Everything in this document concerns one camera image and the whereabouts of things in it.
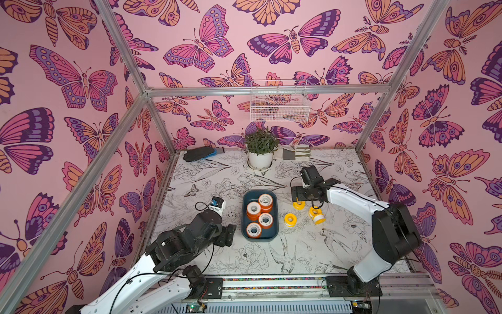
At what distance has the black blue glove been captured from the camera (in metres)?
1.19

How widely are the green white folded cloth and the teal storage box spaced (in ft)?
1.03

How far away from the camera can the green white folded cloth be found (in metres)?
1.19

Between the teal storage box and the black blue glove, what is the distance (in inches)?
15.8

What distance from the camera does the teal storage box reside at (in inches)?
34.2
